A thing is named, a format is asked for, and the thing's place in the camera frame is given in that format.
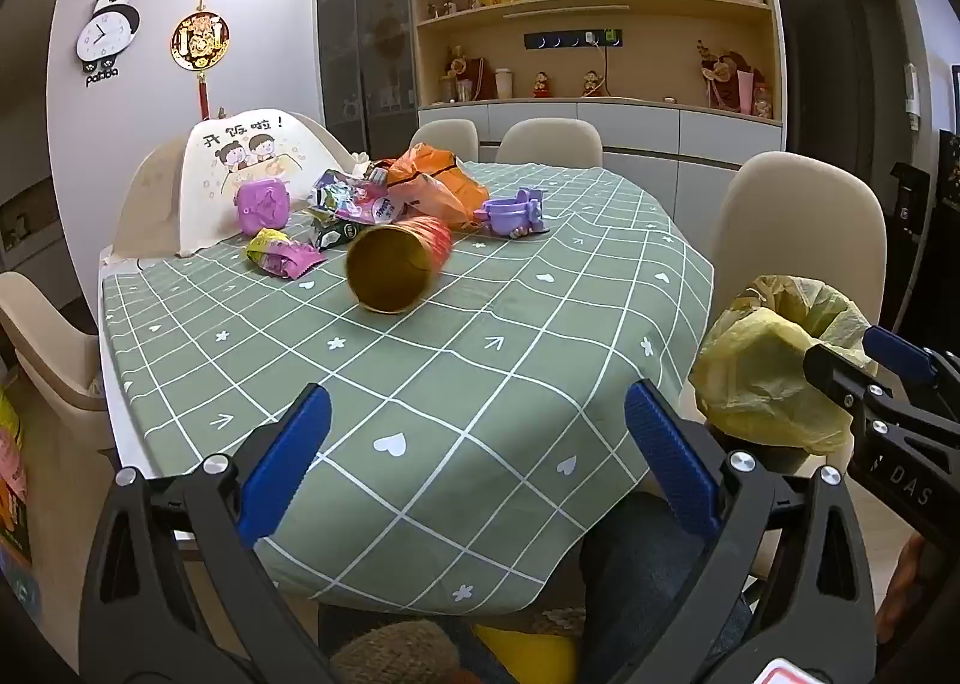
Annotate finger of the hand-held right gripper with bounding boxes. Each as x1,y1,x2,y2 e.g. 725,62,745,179
862,325,960,404
804,343,897,430

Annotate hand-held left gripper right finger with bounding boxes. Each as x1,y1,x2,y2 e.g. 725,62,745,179
600,378,878,684

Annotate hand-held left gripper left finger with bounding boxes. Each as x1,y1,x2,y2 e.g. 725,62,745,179
79,382,338,684

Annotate yellow plastic trash bag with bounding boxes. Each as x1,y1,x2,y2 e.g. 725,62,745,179
690,275,875,456

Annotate cartoon print tissue pack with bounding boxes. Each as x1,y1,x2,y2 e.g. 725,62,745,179
330,183,410,226

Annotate person's right forearm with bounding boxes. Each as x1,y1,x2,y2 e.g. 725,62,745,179
877,534,938,655

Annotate person's jeans leg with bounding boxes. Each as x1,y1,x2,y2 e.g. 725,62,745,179
581,493,758,684

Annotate beige dining chair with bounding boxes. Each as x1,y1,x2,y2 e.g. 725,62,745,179
495,118,605,167
709,151,893,370
0,271,113,445
409,119,481,164

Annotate green checked tablecloth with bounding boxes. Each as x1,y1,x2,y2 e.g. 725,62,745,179
100,159,717,614

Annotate yellow pink snack wrapper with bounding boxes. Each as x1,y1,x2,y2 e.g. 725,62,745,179
246,228,325,278

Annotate brown fuzzy cloth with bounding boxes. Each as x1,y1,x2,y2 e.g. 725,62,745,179
330,620,466,684

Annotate orange paper noodle cup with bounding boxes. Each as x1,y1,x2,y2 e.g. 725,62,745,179
345,215,455,316

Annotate green snack packet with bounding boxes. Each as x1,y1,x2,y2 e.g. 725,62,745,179
307,208,361,250

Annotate yellow cloth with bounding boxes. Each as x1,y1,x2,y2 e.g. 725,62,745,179
472,624,578,684

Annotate purple toy case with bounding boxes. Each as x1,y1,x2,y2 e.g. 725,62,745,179
235,176,293,235

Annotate white printed food cover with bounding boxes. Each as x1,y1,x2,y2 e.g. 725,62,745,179
112,106,353,261

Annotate colourful printed bag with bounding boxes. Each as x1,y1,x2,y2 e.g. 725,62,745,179
0,384,35,580

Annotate purple white snack packet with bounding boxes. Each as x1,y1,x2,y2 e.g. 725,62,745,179
311,166,368,209

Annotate purple toy vehicle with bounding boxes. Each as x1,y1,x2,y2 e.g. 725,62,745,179
474,187,550,239

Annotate wood and white sideboard cabinet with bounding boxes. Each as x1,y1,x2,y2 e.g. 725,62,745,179
405,0,788,235

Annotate orange plastic bag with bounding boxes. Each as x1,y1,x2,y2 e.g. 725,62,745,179
386,142,492,231

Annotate large red bouquet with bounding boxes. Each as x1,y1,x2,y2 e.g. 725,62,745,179
696,39,755,113

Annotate doll flower bouquet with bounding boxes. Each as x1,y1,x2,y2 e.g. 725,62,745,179
442,45,473,104

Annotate red gold hanging ornament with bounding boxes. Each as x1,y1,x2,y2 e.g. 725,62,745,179
171,0,226,119

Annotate black power strip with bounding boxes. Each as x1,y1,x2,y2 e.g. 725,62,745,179
523,28,623,51

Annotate dark glass door cabinet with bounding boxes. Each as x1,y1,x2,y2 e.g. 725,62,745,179
315,0,417,156

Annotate panda wall clock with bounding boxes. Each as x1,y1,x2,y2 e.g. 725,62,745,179
75,0,142,87

